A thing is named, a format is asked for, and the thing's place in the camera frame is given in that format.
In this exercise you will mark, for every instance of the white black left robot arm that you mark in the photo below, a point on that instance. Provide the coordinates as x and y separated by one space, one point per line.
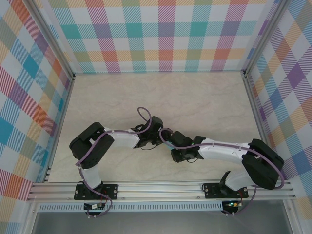
124 141

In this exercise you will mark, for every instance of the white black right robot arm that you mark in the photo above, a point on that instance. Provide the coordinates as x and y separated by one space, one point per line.
219 153

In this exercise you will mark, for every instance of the circuit board with green LED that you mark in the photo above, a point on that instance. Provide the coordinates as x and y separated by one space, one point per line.
232 204

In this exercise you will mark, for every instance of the small black circuit board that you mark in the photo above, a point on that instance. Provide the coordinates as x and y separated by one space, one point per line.
93 206

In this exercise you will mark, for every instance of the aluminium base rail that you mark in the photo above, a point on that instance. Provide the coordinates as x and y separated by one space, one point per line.
158 189

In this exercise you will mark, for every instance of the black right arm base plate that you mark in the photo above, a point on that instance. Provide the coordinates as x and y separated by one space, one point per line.
212 190

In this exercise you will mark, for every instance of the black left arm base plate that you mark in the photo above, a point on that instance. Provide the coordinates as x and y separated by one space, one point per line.
111 191

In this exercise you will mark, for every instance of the aluminium frame side bar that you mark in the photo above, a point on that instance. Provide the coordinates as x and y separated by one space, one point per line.
258 117
61 122

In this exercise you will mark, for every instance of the aluminium frame post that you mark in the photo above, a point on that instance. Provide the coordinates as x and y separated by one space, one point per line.
264 36
52 41

